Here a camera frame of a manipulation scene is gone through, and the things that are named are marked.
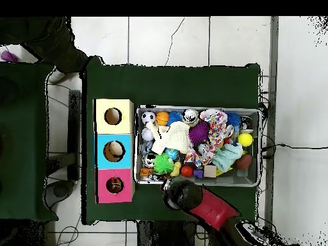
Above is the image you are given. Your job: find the green fuzzy toy with eyes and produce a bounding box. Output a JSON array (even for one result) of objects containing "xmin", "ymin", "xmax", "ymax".
[{"xmin": 153, "ymin": 153, "xmax": 176, "ymax": 176}]

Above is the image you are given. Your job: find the purple spiky ball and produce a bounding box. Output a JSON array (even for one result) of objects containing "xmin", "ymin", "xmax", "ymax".
[{"xmin": 188, "ymin": 120, "xmax": 211, "ymax": 145}]

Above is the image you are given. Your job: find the yellow plush toy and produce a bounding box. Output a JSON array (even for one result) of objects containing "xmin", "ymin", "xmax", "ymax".
[{"xmin": 170, "ymin": 161, "xmax": 183, "ymax": 178}]

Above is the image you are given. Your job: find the colourful patterned cloth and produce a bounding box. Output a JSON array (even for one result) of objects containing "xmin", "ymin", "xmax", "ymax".
[{"xmin": 185, "ymin": 107, "xmax": 233, "ymax": 169}]

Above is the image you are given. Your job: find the plain wooden cube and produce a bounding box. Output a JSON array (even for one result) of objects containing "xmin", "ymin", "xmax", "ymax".
[{"xmin": 204, "ymin": 163, "xmax": 218, "ymax": 178}]

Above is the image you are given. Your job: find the light teal knitted cloth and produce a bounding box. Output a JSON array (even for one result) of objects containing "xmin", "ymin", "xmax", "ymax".
[{"xmin": 212, "ymin": 143, "xmax": 245, "ymax": 173}]

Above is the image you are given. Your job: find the orange striped tiger toy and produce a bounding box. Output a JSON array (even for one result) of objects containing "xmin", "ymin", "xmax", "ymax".
[{"xmin": 106, "ymin": 177, "xmax": 123, "ymax": 193}]

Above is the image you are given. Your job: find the dark red ball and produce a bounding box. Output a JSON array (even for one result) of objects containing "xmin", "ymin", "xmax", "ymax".
[{"xmin": 234, "ymin": 153, "xmax": 254, "ymax": 171}]

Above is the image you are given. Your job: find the clear mesh bin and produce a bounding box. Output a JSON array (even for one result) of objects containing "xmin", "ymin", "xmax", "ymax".
[{"xmin": 135, "ymin": 106, "xmax": 262, "ymax": 187}]

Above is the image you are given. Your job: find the wooden box with three holes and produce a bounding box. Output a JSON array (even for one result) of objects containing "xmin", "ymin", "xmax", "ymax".
[{"xmin": 94, "ymin": 98, "xmax": 135, "ymax": 204}]

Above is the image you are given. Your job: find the cream knitted cloth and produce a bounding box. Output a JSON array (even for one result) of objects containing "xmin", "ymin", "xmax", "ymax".
[{"xmin": 147, "ymin": 120, "xmax": 195, "ymax": 156}]

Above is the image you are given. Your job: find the small orange basketball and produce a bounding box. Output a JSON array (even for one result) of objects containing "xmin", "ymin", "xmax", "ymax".
[{"xmin": 156, "ymin": 111, "xmax": 170, "ymax": 127}]

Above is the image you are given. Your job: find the small soccer ball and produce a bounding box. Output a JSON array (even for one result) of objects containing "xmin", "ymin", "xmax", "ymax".
[{"xmin": 140, "ymin": 110, "xmax": 157, "ymax": 125}]

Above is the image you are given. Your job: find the small red ball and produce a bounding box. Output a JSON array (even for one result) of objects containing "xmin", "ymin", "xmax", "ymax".
[{"xmin": 181, "ymin": 165, "xmax": 195, "ymax": 178}]

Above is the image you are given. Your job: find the blue spiky ball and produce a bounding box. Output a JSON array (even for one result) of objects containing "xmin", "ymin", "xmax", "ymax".
[{"xmin": 227, "ymin": 112, "xmax": 242, "ymax": 129}]

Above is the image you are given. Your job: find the yellow ball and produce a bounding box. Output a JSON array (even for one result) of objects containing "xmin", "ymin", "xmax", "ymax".
[{"xmin": 238, "ymin": 132, "xmax": 254, "ymax": 147}]

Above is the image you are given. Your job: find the green cloth side table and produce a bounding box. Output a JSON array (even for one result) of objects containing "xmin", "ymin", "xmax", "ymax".
[{"xmin": 0, "ymin": 61, "xmax": 58, "ymax": 223}]

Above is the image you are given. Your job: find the person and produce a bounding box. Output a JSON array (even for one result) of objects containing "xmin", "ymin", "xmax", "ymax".
[{"xmin": 0, "ymin": 17, "xmax": 89, "ymax": 74}]

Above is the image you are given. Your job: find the purple plastic cup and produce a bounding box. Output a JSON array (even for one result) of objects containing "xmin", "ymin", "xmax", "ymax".
[{"xmin": 0, "ymin": 50, "xmax": 19, "ymax": 63}]

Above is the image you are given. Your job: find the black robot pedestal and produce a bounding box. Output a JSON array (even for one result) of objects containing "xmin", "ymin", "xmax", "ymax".
[{"xmin": 136, "ymin": 220, "xmax": 198, "ymax": 246}]

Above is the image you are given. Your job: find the black floor cable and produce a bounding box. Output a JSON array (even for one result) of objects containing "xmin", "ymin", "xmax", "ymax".
[{"xmin": 260, "ymin": 143, "xmax": 328, "ymax": 154}]

